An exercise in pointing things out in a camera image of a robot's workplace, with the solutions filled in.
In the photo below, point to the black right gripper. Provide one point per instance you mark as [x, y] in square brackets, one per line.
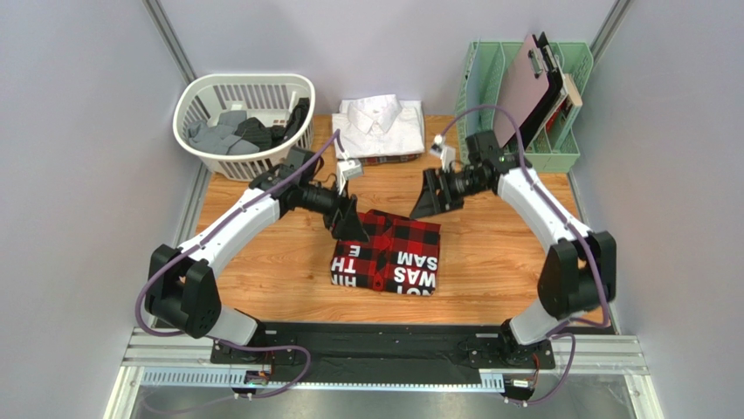
[437, 189]

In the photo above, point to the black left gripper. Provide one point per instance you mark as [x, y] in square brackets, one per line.
[344, 222]

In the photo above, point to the red black plaid shirt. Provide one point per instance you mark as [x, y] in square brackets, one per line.
[401, 256]

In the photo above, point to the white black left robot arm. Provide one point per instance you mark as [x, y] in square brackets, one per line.
[182, 286]

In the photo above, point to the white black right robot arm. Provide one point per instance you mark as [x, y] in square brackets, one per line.
[579, 272]

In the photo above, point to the folded tartan shirt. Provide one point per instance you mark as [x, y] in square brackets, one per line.
[378, 160]

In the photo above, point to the folded white shirt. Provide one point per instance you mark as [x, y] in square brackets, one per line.
[379, 126]

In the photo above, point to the black shirt in basket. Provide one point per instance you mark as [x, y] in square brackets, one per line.
[264, 138]

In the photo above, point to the white laundry basket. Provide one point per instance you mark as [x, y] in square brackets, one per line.
[269, 97]

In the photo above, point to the grey shirt in basket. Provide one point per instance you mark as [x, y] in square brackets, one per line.
[221, 139]

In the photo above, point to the pink clipboard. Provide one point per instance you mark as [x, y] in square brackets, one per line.
[518, 88]

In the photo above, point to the red book in organizer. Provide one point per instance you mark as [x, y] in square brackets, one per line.
[558, 120]

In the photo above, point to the black clipboard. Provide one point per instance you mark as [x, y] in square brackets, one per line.
[549, 89]

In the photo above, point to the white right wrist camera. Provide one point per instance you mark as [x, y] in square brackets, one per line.
[446, 154]

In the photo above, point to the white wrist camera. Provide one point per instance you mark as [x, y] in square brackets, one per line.
[347, 168]
[446, 154]

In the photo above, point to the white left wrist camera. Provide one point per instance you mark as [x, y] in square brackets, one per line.
[347, 168]

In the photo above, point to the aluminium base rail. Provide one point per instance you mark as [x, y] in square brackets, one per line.
[599, 374]

